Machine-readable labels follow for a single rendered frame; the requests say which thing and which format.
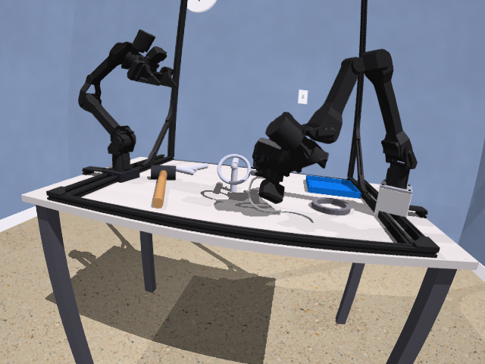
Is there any blue tray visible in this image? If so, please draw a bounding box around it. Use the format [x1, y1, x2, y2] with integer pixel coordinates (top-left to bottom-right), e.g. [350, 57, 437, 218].
[305, 175, 361, 199]

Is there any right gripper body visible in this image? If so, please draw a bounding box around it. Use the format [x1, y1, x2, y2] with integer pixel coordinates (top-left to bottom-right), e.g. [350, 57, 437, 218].
[127, 56, 174, 82]

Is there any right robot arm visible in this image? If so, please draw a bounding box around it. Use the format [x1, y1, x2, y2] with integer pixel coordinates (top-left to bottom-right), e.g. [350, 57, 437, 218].
[78, 30, 167, 172]

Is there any black mallet with wooden handle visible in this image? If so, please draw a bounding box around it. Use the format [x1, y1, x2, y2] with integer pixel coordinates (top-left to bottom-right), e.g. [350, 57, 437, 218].
[151, 165, 176, 209]

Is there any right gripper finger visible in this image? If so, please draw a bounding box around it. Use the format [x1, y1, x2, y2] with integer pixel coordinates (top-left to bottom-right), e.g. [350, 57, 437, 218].
[135, 64, 161, 86]
[161, 69, 177, 88]

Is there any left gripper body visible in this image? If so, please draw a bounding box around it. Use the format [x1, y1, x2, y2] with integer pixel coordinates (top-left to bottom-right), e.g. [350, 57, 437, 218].
[258, 150, 302, 204]

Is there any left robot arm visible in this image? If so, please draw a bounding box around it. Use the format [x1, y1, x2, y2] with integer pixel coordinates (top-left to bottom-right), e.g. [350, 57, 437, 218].
[252, 49, 418, 190]

